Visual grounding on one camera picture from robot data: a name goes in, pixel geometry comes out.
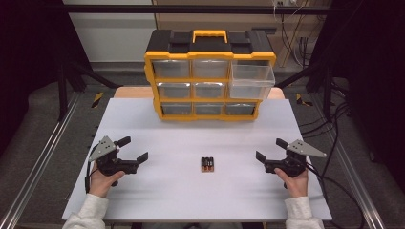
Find set of small clear drawers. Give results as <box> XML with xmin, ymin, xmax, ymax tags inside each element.
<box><xmin>152</xmin><ymin>59</ymin><xmax>260</xmax><ymax>116</ymax></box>

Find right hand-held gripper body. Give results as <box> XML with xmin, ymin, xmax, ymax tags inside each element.
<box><xmin>264</xmin><ymin>138</ymin><xmax>328</xmax><ymax>178</ymax></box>

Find wooden board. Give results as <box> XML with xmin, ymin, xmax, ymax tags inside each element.
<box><xmin>114</xmin><ymin>86</ymin><xmax>286</xmax><ymax>100</ymax></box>

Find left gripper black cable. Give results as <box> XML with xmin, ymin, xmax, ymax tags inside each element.
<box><xmin>84</xmin><ymin>144</ymin><xmax>100</xmax><ymax>195</ymax></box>

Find person's right hand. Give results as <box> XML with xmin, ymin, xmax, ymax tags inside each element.
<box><xmin>274</xmin><ymin>167</ymin><xmax>309</xmax><ymax>198</ymax></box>

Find dark curtain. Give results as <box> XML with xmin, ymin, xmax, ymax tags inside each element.
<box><xmin>0</xmin><ymin>0</ymin><xmax>94</xmax><ymax>156</ymax></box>
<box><xmin>308</xmin><ymin>0</ymin><xmax>405</xmax><ymax>185</ymax></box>

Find black metal stand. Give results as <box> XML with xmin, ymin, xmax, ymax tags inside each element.
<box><xmin>56</xmin><ymin>60</ymin><xmax>122</xmax><ymax>122</ymax></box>
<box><xmin>275</xmin><ymin>61</ymin><xmax>334</xmax><ymax>122</ymax></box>

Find person's left hand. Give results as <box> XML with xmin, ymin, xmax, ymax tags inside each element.
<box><xmin>89</xmin><ymin>160</ymin><xmax>126</xmax><ymax>198</ymax></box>

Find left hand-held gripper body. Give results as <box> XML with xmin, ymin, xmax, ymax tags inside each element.
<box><xmin>88</xmin><ymin>135</ymin><xmax>139</xmax><ymax>177</ymax></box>

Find bundle of black floor cables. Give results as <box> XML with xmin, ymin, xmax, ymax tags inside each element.
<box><xmin>299</xmin><ymin>80</ymin><xmax>352</xmax><ymax>139</ymax></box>

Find aluminium floor rail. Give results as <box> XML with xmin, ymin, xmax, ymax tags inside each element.
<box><xmin>0</xmin><ymin>92</ymin><xmax>81</xmax><ymax>229</ymax></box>
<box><xmin>330</xmin><ymin>136</ymin><xmax>387</xmax><ymax>229</ymax></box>

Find large clear plastic drawer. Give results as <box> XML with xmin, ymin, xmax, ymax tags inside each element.
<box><xmin>228</xmin><ymin>60</ymin><xmax>276</xmax><ymax>100</ymax></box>

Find hanging wall cables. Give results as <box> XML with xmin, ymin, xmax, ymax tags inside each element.
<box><xmin>272</xmin><ymin>0</ymin><xmax>310</xmax><ymax>69</ymax></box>

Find yellow and black organizer cabinet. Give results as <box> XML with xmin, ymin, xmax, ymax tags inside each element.
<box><xmin>143</xmin><ymin>29</ymin><xmax>277</xmax><ymax>122</ymax></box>

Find black and yellow hazard tape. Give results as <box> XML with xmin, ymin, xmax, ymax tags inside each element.
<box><xmin>91</xmin><ymin>92</ymin><xmax>105</xmax><ymax>109</ymax></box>
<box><xmin>295</xmin><ymin>93</ymin><xmax>314</xmax><ymax>108</ymax></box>

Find white wall panel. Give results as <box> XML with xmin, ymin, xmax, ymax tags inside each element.
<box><xmin>62</xmin><ymin>0</ymin><xmax>158</xmax><ymax>63</ymax></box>

